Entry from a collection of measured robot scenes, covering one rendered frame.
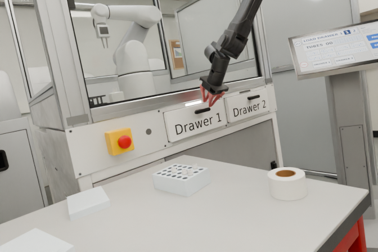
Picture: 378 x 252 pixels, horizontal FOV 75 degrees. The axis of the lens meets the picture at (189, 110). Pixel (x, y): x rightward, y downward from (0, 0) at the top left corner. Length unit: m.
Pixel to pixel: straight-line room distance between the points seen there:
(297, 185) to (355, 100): 1.23
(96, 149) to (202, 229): 0.45
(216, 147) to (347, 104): 0.90
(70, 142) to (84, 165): 0.08
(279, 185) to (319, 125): 1.97
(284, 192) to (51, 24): 0.72
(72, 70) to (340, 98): 1.41
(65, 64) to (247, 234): 0.63
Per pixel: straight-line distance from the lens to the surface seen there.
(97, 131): 0.80
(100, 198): 0.66
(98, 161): 0.81
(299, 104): 2.49
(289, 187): 0.51
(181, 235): 0.46
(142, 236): 0.49
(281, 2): 2.56
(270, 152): 1.37
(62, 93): 0.78
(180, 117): 0.91
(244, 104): 1.16
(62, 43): 0.81
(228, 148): 1.13
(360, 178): 1.82
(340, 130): 1.71
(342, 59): 1.59
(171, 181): 0.61
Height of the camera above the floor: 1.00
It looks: 5 degrees down
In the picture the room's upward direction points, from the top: 10 degrees counter-clockwise
